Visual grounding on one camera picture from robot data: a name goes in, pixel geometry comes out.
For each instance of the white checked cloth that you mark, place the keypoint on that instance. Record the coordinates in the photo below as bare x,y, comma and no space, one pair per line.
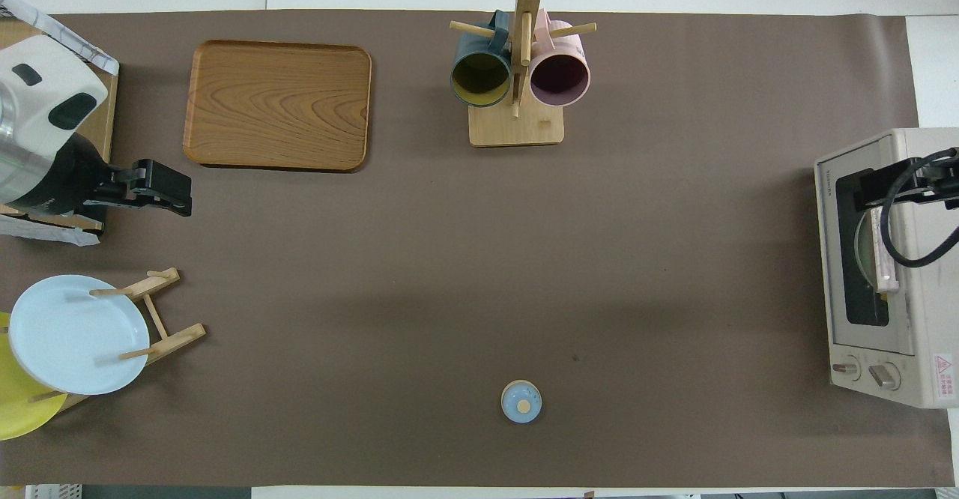
71,38

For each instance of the beige toaster oven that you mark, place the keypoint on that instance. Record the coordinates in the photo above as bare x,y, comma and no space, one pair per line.
933,319

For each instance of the wooden plate rack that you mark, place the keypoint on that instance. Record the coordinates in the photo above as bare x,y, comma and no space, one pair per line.
176,338

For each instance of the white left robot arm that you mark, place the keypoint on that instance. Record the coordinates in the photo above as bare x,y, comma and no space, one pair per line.
45,102

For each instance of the wooden serving tray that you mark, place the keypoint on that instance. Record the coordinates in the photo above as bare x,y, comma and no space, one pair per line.
277,106

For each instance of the small blue lidded jar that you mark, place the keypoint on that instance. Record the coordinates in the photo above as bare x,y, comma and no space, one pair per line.
521,403

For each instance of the dark teal mug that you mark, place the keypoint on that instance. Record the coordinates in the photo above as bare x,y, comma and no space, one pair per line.
479,79

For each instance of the brown table mat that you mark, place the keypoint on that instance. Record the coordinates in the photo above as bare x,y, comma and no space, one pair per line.
419,274

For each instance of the light blue plate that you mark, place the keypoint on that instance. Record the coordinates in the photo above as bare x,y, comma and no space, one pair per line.
75,334

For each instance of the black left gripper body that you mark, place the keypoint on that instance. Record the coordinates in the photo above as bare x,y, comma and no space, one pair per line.
64,177

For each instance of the pink mug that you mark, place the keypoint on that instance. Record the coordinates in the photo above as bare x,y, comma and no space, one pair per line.
560,79

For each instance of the wooden mug tree stand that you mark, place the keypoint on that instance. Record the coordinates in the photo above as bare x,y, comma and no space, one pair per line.
517,128

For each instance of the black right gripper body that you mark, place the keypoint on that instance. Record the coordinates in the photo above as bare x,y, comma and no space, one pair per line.
950,183

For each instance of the pale green plate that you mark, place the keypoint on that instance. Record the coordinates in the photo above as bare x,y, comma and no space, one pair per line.
863,252

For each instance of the yellow plate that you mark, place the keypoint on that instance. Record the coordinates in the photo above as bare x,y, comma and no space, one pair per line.
19,416

